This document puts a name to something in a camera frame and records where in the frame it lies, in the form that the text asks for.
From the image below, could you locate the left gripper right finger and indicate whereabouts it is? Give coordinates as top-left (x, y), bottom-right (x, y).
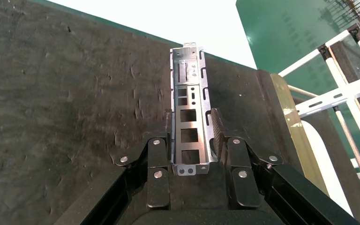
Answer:
top-left (210, 107), bottom-right (360, 225)

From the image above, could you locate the white tube cart dark shelf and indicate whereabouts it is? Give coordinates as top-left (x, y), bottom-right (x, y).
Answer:
top-left (277, 23), bottom-right (360, 225)

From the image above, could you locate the metal channel bracket with cutouts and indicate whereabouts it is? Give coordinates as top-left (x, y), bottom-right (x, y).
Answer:
top-left (170, 42), bottom-right (218, 177)

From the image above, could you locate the white slotted shelf rack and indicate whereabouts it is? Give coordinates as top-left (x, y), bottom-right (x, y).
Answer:
top-left (295, 72), bottom-right (360, 181)

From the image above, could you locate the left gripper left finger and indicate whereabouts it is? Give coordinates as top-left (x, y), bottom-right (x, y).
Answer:
top-left (54, 108), bottom-right (172, 225)

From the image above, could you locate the black container with brass edges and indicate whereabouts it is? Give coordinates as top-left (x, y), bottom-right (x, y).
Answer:
top-left (0, 0), bottom-right (331, 225)

